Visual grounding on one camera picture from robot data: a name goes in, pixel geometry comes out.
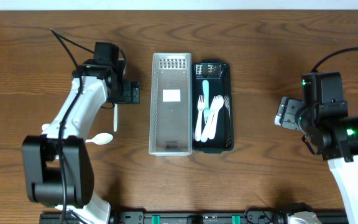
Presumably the white slim spoon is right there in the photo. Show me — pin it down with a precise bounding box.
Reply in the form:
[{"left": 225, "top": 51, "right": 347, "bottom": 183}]
[
  {"left": 42, "top": 123, "right": 50, "bottom": 131},
  {"left": 85, "top": 133, "right": 114, "bottom": 145},
  {"left": 113, "top": 103, "right": 118, "bottom": 132}
]

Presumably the clear plastic basket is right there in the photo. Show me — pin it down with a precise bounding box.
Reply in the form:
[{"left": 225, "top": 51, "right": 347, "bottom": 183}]
[{"left": 149, "top": 53, "right": 193, "bottom": 156}]

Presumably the white fork straight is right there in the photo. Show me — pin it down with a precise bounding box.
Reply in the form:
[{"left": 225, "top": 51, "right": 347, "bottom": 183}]
[{"left": 194, "top": 95, "right": 205, "bottom": 141}]

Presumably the white wide spoon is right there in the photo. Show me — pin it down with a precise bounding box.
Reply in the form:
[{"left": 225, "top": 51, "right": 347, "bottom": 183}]
[{"left": 207, "top": 95, "right": 224, "bottom": 139}]

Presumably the pale green fork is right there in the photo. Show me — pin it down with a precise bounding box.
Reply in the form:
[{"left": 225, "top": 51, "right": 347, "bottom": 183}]
[{"left": 202, "top": 80, "right": 210, "bottom": 123}]

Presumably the black plastic basket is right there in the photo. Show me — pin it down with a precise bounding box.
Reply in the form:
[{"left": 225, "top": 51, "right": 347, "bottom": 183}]
[{"left": 191, "top": 60, "right": 234, "bottom": 154}]

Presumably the white fork angled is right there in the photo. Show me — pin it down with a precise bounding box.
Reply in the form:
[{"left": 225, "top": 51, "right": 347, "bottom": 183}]
[{"left": 201, "top": 110, "right": 216, "bottom": 142}]

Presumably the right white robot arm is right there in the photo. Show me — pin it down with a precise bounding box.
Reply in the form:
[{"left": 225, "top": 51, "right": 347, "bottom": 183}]
[{"left": 275, "top": 96, "right": 358, "bottom": 223}]

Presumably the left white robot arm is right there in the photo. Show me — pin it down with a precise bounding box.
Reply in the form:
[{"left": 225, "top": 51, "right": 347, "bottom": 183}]
[{"left": 22, "top": 58, "right": 139, "bottom": 223}]

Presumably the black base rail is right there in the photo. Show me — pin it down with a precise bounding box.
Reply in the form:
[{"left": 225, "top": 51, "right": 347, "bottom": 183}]
[{"left": 39, "top": 203, "right": 351, "bottom": 224}]

